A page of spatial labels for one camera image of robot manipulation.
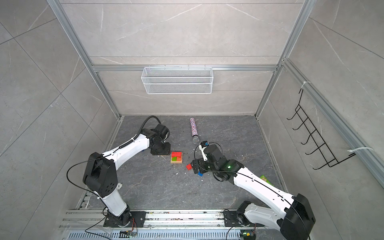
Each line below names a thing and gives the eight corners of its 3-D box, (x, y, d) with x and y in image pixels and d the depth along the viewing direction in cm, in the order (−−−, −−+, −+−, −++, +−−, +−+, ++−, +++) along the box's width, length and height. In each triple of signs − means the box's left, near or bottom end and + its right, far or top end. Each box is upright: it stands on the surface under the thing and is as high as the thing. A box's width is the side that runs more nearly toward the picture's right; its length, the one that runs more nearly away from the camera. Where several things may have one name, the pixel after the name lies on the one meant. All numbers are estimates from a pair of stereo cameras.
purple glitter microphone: (192, 144, 104) (192, 141, 101) (189, 120, 119) (189, 117, 116) (199, 143, 105) (199, 140, 102) (195, 120, 119) (195, 116, 117)
